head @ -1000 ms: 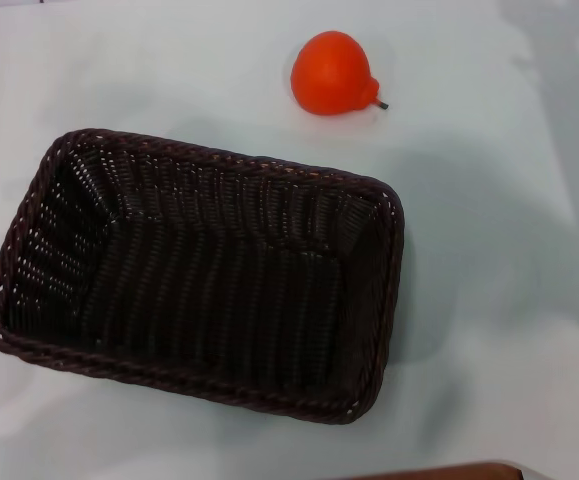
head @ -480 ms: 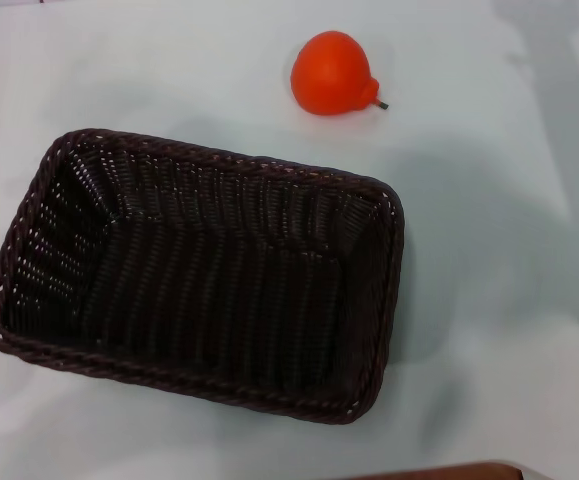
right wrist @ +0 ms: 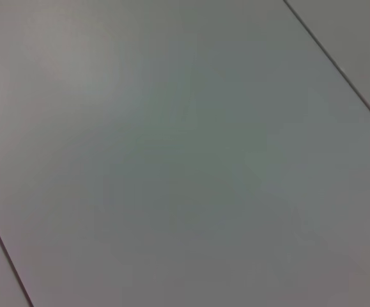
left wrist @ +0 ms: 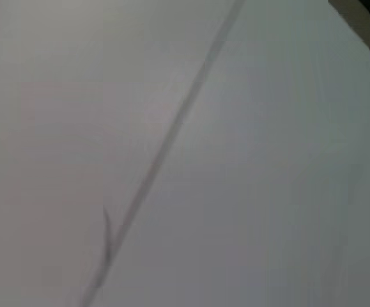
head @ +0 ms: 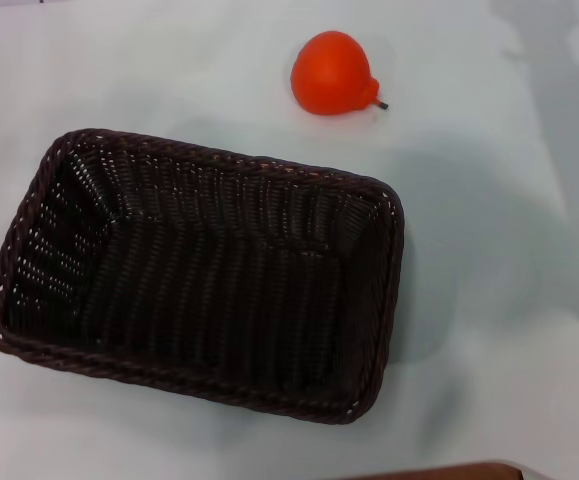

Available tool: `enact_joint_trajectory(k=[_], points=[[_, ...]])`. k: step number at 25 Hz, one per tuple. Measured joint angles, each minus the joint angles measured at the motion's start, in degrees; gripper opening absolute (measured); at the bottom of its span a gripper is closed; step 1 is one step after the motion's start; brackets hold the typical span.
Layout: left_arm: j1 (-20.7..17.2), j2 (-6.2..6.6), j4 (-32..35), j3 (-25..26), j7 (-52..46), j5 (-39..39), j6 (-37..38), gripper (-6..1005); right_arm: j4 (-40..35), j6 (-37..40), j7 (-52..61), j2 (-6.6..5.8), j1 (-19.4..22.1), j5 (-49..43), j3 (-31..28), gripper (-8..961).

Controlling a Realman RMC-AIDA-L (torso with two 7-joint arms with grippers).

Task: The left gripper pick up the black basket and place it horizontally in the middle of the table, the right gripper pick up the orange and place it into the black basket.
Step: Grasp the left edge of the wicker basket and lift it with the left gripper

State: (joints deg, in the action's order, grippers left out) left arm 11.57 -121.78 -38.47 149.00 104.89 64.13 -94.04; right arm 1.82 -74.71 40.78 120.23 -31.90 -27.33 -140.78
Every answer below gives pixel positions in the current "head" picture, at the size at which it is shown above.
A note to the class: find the dark brown woven basket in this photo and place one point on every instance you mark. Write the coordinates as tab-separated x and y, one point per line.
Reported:
209	280

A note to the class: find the orange-red toy pear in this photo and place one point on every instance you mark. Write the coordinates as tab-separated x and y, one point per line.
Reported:
329	75

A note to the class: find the brown panel edge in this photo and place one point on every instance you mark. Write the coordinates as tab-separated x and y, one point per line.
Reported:
434	472

